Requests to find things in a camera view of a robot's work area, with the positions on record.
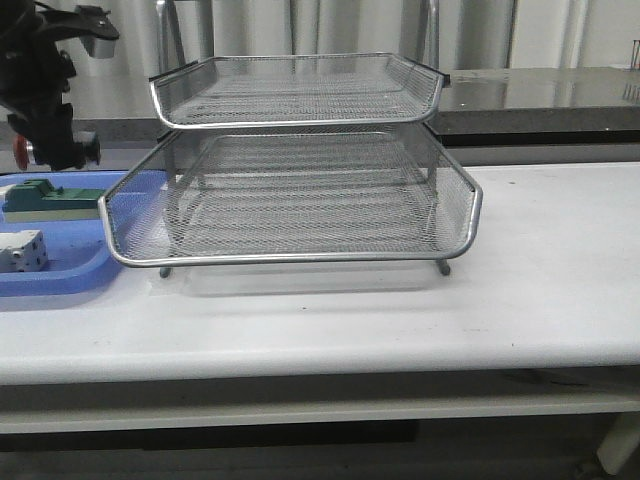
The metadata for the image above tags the white table leg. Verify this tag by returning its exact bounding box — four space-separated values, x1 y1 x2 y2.
596 412 640 475

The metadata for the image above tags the blue plastic tray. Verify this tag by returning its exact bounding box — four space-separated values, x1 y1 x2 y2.
1 171 125 297

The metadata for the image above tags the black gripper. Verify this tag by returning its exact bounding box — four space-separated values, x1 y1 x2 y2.
1 1 120 168

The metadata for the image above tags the dark granite counter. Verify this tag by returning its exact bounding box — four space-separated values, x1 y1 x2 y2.
66 67 639 147

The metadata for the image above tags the silver wire rack frame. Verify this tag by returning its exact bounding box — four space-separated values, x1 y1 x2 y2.
155 0 452 279

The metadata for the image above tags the red emergency stop button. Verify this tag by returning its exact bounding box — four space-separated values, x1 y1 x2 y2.
11 130 102 171

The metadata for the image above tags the green terminal block component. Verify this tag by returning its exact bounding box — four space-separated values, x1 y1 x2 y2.
2 179 104 223

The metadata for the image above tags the silver mesh tray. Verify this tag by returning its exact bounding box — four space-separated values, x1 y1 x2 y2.
99 124 483 269
149 52 450 130

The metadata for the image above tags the white circuit breaker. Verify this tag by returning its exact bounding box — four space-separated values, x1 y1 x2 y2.
0 230 48 273

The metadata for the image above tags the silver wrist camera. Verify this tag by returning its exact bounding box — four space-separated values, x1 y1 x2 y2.
80 35 120 59

